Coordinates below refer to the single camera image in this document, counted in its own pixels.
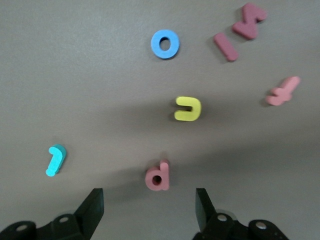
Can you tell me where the cyan foam letter l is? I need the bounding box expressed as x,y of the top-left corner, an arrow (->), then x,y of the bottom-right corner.
45,143 -> 68,178

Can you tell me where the yellow foam letter u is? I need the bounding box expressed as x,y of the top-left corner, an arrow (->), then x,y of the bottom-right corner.
173,96 -> 203,123

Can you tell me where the pink foam letter f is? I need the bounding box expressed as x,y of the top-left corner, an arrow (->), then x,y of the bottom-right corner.
264,75 -> 302,107

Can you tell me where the dark red foam letter w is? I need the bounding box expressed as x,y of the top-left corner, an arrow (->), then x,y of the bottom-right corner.
231,2 -> 268,42

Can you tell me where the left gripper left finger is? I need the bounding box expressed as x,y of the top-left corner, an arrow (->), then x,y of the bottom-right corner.
0,187 -> 105,240

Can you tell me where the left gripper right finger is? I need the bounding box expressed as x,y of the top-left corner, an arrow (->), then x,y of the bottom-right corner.
192,187 -> 291,240

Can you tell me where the pink foam letter p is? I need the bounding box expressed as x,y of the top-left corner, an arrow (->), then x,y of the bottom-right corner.
144,159 -> 171,192

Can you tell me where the brown table cover sheet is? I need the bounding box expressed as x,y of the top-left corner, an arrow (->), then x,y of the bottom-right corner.
0,0 -> 320,240

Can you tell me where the blue foam letter o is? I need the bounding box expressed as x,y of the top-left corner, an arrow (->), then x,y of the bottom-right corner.
150,29 -> 181,61

